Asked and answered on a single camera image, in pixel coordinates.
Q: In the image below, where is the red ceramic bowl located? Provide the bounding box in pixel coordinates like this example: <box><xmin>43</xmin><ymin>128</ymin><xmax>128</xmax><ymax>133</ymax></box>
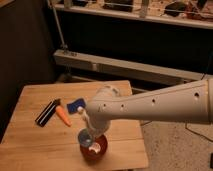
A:
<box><xmin>80</xmin><ymin>135</ymin><xmax>108</xmax><ymax>161</ymax></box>

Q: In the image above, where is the black rectangular bar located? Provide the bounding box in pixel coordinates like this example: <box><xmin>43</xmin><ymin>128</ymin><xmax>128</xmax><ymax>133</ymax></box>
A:
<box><xmin>35</xmin><ymin>99</ymin><xmax>60</xmax><ymax>127</ymax></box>

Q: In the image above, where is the white plastic bottle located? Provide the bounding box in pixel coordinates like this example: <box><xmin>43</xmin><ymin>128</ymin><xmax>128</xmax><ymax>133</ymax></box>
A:
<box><xmin>77</xmin><ymin>106</ymin><xmax>89</xmax><ymax>126</ymax></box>

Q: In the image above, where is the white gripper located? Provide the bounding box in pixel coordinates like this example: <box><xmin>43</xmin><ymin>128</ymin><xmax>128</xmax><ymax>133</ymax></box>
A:
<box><xmin>87</xmin><ymin>121</ymin><xmax>110</xmax><ymax>138</ymax></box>

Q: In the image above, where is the cluttered background shelf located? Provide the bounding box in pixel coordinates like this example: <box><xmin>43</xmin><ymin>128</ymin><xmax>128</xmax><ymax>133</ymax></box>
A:
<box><xmin>53</xmin><ymin>0</ymin><xmax>213</xmax><ymax>30</ymax></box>

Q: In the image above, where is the metal stand pole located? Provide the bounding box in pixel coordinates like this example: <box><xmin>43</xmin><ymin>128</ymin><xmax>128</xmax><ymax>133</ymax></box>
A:
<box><xmin>50</xmin><ymin>0</ymin><xmax>68</xmax><ymax>51</ymax></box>

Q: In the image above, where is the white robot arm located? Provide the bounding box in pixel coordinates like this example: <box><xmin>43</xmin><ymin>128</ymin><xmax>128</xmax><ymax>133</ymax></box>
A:
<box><xmin>86</xmin><ymin>78</ymin><xmax>213</xmax><ymax>137</ymax></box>

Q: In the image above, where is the blue sponge block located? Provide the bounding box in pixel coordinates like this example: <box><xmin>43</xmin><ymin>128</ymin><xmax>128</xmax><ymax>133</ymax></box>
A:
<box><xmin>67</xmin><ymin>98</ymin><xmax>86</xmax><ymax>114</ymax></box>

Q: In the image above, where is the orange toy carrot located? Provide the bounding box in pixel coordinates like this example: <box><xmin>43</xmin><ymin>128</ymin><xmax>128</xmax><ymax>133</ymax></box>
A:
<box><xmin>56</xmin><ymin>106</ymin><xmax>71</xmax><ymax>127</ymax></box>

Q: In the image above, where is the blue ceramic cup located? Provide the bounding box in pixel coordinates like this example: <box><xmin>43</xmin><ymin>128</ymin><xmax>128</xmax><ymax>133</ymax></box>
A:
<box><xmin>78</xmin><ymin>129</ymin><xmax>94</xmax><ymax>147</ymax></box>

